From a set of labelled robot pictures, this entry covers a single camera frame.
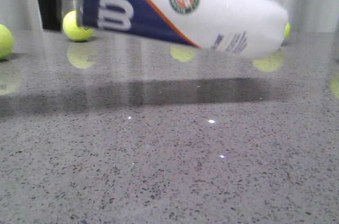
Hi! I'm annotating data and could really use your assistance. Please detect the yellow Wilson 3 tennis ball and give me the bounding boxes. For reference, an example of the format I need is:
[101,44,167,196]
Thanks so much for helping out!
[0,24,14,60]

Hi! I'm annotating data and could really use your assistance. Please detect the yellow right tennis ball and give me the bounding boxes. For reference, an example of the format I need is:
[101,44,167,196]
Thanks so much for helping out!
[284,22,291,39]

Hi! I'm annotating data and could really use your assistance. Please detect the white blue tennis ball can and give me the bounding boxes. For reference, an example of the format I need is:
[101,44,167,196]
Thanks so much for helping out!
[77,0,288,59]

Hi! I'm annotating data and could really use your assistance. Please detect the yellow Roland Garros tennis ball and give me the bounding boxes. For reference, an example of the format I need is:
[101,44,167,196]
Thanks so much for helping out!
[63,10,94,41]

